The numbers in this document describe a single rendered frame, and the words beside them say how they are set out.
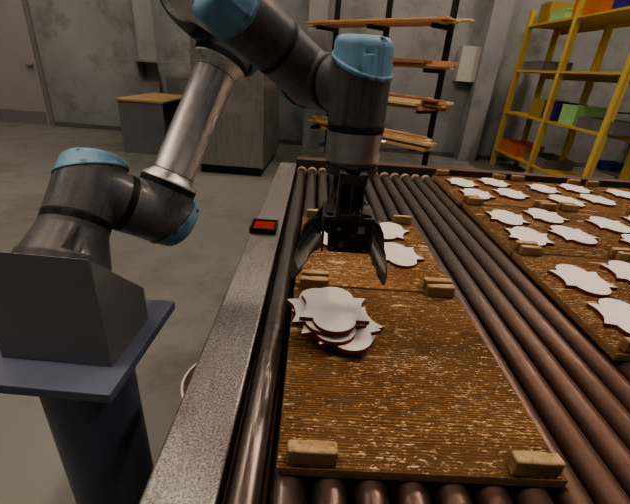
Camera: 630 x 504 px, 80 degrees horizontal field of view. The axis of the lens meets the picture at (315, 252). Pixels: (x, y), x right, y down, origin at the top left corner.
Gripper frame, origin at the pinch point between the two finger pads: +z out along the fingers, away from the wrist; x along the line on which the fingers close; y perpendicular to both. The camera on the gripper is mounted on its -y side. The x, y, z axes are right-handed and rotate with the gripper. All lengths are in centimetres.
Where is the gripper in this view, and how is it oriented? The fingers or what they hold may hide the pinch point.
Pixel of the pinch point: (337, 279)
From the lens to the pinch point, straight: 63.4
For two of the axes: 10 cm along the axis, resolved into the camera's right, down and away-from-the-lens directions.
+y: -0.2, 4.4, -9.0
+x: 10.0, 0.7, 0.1
